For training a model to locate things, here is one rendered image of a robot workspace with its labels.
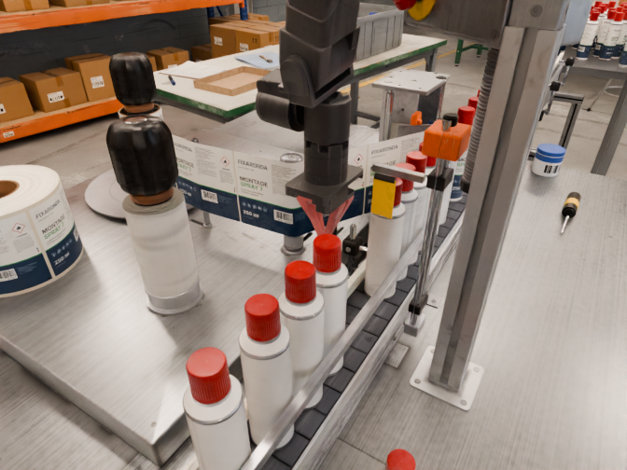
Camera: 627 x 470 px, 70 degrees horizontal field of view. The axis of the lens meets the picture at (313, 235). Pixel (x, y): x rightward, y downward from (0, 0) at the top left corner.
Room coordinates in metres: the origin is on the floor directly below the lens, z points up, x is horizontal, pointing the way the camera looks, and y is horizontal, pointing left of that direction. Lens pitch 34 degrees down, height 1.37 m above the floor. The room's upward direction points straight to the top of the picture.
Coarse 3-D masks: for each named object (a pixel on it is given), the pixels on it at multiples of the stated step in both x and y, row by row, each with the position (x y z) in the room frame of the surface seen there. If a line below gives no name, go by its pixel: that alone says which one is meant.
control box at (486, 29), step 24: (432, 0) 0.52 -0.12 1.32; (456, 0) 0.49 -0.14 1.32; (480, 0) 0.46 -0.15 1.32; (504, 0) 0.43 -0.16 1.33; (576, 0) 0.45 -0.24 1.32; (408, 24) 0.58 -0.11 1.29; (432, 24) 0.52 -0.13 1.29; (456, 24) 0.49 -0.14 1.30; (480, 24) 0.46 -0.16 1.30; (504, 24) 0.43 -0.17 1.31; (576, 24) 0.46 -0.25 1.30
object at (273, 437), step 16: (416, 240) 0.60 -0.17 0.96; (400, 272) 0.52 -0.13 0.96; (384, 288) 0.48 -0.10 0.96; (368, 304) 0.45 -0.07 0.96; (368, 320) 0.43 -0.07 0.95; (352, 336) 0.39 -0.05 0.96; (336, 352) 0.36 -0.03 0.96; (320, 368) 0.34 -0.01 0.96; (304, 384) 0.32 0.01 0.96; (320, 384) 0.33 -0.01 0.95; (304, 400) 0.30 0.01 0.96; (288, 416) 0.28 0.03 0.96; (272, 432) 0.26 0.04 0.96; (256, 448) 0.25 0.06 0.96; (272, 448) 0.25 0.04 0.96; (256, 464) 0.23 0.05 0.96
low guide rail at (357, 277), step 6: (366, 258) 0.61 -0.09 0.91; (360, 270) 0.58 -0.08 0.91; (354, 276) 0.57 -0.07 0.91; (360, 276) 0.57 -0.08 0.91; (348, 282) 0.55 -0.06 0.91; (354, 282) 0.55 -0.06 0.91; (360, 282) 0.57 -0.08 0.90; (348, 288) 0.54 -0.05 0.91; (354, 288) 0.55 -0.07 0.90; (348, 294) 0.54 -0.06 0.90; (246, 408) 0.32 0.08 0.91; (246, 414) 0.32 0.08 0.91; (246, 420) 0.32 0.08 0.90; (192, 462) 0.26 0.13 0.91; (186, 468) 0.25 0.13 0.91; (192, 468) 0.25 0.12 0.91; (198, 468) 0.25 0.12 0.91
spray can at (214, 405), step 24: (192, 360) 0.25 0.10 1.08; (216, 360) 0.25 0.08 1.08; (192, 384) 0.23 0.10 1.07; (216, 384) 0.23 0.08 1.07; (240, 384) 0.26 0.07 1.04; (192, 408) 0.23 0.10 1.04; (216, 408) 0.23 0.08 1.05; (240, 408) 0.24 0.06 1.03; (192, 432) 0.23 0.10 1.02; (216, 432) 0.22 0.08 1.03; (240, 432) 0.23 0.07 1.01; (216, 456) 0.22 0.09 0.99; (240, 456) 0.23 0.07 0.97
